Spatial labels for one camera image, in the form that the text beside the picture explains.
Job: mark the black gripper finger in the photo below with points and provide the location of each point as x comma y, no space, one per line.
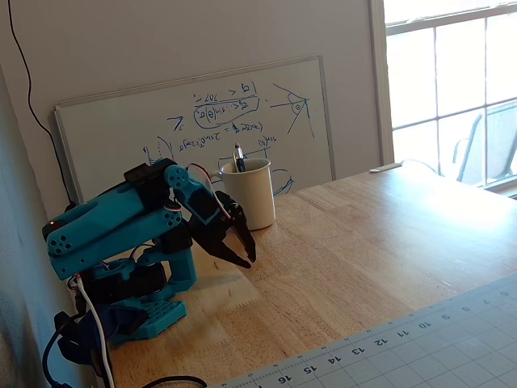
233,255
243,232

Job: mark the white ceramic mug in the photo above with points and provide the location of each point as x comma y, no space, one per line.
250,198

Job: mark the blue clamp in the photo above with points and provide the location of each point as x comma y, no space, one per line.
121,319

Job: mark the black silver pen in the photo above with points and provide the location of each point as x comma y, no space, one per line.
239,159

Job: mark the grey cutting mat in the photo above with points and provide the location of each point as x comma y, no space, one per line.
424,355

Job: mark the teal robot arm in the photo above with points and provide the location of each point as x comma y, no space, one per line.
113,214

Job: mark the whiteboard with blue writing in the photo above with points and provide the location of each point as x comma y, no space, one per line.
121,133

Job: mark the grey patio chair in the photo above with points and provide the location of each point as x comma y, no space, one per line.
470,161

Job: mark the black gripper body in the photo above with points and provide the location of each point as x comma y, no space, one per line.
220,234

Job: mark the white window frame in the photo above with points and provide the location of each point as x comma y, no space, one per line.
377,81

